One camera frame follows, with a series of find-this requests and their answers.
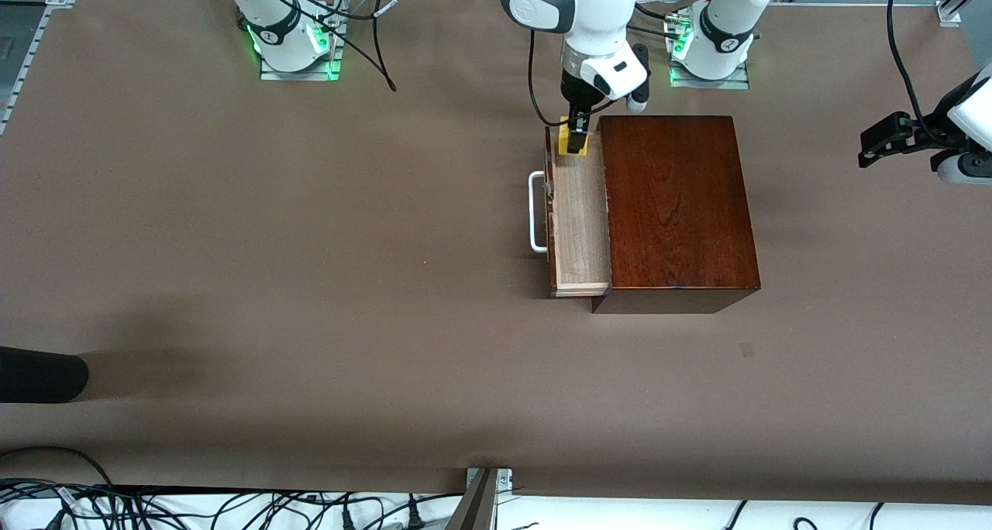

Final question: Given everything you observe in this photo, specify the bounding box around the yellow block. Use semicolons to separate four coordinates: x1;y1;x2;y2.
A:
557;115;603;160

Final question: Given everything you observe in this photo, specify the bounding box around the wooden drawer with white handle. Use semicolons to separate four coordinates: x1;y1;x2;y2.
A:
528;125;615;299

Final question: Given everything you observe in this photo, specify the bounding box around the dark brown wooden cabinet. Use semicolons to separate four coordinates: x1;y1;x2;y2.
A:
592;115;762;315

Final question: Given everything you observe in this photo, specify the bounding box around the brown table cover sheet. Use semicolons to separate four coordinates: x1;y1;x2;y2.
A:
0;0;992;506

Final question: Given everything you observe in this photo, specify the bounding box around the black rounded object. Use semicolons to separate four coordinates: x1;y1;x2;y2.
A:
0;346;90;404

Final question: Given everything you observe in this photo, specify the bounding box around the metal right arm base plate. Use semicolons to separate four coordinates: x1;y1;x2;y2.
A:
259;0;344;82

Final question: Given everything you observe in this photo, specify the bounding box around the small metal bracket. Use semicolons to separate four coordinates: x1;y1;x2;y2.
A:
466;467;515;494

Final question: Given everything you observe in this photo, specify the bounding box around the dark metal post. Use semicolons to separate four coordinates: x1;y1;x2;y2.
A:
445;468;501;530

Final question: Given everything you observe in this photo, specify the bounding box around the perforated aluminium rail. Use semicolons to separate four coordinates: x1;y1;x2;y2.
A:
0;0;80;137

